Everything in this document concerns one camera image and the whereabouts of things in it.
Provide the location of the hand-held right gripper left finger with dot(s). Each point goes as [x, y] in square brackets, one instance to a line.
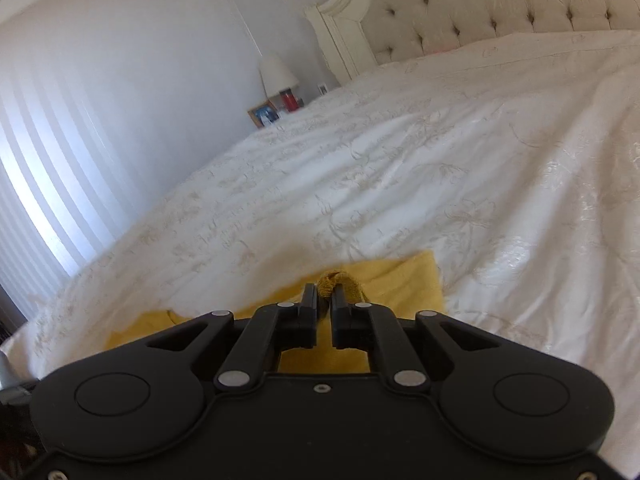
[311, 310]

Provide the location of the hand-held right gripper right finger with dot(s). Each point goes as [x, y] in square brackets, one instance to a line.
[339, 310]

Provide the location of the yellow knit sweater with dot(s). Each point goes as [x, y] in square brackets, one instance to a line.
[400, 285]

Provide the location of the white embroidered bedspread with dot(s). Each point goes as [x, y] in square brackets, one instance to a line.
[400, 160]

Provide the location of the red candle jar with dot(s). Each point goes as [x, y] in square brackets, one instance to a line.
[289, 100]

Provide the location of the white table lamp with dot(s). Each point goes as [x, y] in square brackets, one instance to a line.
[276, 74]

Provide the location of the white window blinds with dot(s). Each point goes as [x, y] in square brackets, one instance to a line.
[55, 175]

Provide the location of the cream tufted headboard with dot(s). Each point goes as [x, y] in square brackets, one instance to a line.
[475, 5]

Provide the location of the wooden picture frame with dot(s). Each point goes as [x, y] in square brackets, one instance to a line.
[263, 114]

